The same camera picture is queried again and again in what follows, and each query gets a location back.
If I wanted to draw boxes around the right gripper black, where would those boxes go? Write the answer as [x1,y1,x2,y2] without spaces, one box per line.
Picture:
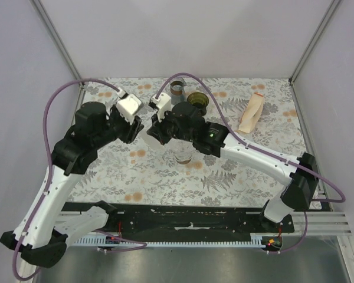
[148,107,195,146]

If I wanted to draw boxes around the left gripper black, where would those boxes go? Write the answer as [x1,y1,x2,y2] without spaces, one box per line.
[93,100,145,149]

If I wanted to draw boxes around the white paper coffee filter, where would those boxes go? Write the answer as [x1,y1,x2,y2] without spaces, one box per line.
[142,133,165,151]

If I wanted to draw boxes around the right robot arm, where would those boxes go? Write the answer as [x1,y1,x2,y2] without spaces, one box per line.
[147,102,319,232]

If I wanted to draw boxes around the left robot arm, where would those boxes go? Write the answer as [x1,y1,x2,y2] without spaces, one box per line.
[0,101,144,268]

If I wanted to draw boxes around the clear glass dripper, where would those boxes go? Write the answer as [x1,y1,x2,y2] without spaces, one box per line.
[174,140,195,164]

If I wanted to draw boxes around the dark olive glass dripper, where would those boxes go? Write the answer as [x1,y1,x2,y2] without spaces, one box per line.
[187,92,209,116]

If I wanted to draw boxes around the glass carafe with brown band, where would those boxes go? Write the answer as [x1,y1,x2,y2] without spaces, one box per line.
[170,77,186,105]

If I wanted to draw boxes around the floral tablecloth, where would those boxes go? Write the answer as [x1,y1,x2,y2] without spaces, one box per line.
[68,78,306,207]

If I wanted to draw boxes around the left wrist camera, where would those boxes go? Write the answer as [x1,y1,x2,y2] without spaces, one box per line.
[116,88,143,124]

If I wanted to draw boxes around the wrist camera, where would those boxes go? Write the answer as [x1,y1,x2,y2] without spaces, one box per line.
[149,92,172,122]
[116,88,143,124]

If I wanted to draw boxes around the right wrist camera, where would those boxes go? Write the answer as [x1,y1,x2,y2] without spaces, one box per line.
[149,92,172,122]

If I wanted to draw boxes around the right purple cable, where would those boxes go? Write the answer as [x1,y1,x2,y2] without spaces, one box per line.
[156,72,346,255]

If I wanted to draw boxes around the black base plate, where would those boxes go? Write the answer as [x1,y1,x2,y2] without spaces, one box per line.
[103,203,294,242]

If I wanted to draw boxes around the white cable duct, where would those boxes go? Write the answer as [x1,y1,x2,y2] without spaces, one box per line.
[67,232,284,247]

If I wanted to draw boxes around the left aluminium frame post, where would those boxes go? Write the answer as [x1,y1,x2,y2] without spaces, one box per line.
[32,0,86,86]

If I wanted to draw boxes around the aluminium frame post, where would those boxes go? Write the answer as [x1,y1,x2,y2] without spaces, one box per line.
[32,0,86,86]
[288,0,343,83]

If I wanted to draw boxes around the right aluminium frame post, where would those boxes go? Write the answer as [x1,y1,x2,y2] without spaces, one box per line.
[288,0,343,83]

